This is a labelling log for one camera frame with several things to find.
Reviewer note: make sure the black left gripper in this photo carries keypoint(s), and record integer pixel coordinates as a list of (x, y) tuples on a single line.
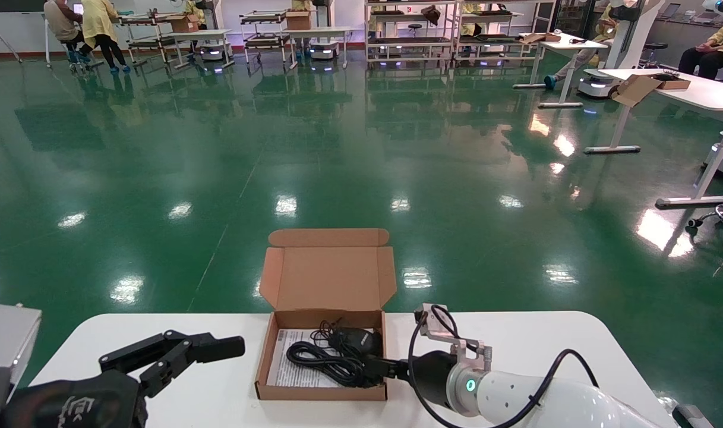
[(70, 407)]

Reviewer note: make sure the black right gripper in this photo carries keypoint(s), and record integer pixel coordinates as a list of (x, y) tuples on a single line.
[(432, 377)]

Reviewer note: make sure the cardboard storage box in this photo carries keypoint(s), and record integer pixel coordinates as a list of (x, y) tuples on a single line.
[(328, 276)]

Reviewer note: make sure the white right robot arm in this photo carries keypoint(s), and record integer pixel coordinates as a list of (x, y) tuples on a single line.
[(545, 404)]

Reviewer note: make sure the flat cardboard box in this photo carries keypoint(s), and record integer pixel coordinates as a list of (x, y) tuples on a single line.
[(542, 37)]

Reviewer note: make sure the open cardboard box with flap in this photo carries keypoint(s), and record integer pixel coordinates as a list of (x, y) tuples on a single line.
[(634, 89)]

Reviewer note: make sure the white paper manual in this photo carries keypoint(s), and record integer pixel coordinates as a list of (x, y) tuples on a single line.
[(278, 368)]

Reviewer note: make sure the metal trolley rack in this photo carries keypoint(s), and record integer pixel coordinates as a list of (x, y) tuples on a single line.
[(144, 19), (266, 41)]

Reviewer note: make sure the tall metal shelf rack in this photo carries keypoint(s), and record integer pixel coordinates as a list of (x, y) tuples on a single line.
[(498, 38), (409, 40)]

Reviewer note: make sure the person in yellow coat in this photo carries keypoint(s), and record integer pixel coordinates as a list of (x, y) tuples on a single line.
[(100, 24), (605, 27), (195, 9)]

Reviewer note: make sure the black stool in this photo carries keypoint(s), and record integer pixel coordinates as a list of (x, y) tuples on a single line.
[(416, 26), (655, 46)]

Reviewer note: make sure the seated person in beige top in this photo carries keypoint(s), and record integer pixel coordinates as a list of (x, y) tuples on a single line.
[(61, 21)]

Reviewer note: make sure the dark board on tripod stand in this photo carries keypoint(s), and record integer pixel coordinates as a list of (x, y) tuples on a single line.
[(5, 5)]

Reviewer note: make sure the white robot with column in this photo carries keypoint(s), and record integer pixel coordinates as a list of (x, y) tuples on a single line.
[(625, 35)]

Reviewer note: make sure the large white work table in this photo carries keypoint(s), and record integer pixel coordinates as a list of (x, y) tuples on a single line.
[(712, 95)]

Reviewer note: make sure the person yellow coat black trousers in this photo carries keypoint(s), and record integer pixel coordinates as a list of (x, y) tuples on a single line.
[(706, 59)]

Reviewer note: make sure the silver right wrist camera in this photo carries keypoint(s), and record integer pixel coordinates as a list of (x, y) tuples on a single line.
[(441, 327)]

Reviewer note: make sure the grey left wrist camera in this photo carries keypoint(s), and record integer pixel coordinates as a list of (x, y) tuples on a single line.
[(8, 345)]

